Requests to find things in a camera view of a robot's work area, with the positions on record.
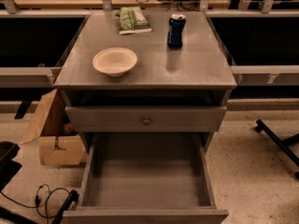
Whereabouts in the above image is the grey top drawer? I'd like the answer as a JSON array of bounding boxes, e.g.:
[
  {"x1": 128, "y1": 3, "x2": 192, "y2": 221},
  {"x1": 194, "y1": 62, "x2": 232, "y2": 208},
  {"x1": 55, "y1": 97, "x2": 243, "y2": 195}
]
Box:
[{"x1": 65, "y1": 106, "x2": 226, "y2": 133}]

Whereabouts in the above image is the black stand leg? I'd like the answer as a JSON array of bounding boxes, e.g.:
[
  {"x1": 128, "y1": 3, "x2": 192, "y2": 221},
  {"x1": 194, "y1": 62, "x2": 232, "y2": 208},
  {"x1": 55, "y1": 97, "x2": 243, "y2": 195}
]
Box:
[{"x1": 51, "y1": 189, "x2": 79, "y2": 224}]

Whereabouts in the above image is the brown cardboard box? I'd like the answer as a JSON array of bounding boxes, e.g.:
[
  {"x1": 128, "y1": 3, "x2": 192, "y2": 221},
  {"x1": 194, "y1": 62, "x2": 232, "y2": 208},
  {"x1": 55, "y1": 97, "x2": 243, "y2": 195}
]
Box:
[{"x1": 21, "y1": 90, "x2": 86, "y2": 166}]

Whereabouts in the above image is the white paper bowl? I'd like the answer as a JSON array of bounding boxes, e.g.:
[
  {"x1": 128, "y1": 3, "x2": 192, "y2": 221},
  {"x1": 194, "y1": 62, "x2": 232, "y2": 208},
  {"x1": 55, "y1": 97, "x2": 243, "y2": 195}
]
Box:
[{"x1": 93, "y1": 48, "x2": 137, "y2": 77}]

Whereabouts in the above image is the blue soda can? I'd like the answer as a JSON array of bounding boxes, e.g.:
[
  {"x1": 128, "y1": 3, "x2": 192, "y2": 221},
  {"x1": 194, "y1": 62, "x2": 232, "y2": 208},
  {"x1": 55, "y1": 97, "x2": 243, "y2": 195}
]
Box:
[{"x1": 167, "y1": 13, "x2": 186, "y2": 49}]

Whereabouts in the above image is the grey drawer cabinet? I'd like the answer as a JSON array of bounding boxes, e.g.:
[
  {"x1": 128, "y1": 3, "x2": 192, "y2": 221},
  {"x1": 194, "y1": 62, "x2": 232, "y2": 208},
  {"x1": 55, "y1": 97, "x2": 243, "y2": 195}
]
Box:
[{"x1": 55, "y1": 10, "x2": 236, "y2": 146}]

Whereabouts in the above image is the grey drawer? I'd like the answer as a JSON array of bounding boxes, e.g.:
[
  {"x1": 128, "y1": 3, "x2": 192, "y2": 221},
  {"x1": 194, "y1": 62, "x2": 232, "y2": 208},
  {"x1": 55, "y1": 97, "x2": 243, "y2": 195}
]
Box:
[
  {"x1": 65, "y1": 106, "x2": 226, "y2": 133},
  {"x1": 64, "y1": 133, "x2": 228, "y2": 224}
]

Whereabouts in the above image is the black cable on floor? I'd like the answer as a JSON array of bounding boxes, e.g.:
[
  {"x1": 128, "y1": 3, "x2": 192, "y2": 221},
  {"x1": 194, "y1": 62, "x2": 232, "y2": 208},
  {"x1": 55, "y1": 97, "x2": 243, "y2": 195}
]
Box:
[{"x1": 0, "y1": 184, "x2": 72, "y2": 219}]

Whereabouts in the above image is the green snack bag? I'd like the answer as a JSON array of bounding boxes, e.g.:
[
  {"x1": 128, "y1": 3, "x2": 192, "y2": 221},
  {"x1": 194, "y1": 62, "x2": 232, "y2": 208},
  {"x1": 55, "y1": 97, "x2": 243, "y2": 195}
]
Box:
[{"x1": 116, "y1": 7, "x2": 151, "y2": 35}]

